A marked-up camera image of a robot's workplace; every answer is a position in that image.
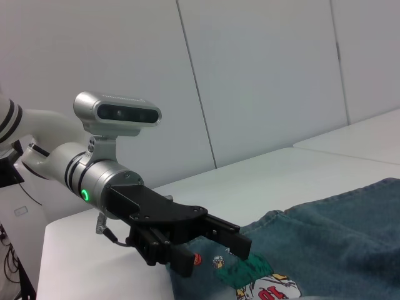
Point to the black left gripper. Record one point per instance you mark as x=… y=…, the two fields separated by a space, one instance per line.
x=156 y=212

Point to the black robot torso mount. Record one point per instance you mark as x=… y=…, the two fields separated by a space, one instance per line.
x=9 y=175

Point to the small silver left gripper connector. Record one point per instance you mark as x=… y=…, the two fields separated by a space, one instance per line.
x=169 y=197

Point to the black stand frame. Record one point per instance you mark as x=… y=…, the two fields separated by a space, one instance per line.
x=26 y=281

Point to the white wall socket plate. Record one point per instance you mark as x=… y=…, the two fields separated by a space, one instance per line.
x=21 y=211

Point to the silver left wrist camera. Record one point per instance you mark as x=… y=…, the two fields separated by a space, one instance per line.
x=115 y=112

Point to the blue denim shorts basketball print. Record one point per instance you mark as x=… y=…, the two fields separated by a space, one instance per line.
x=312 y=237

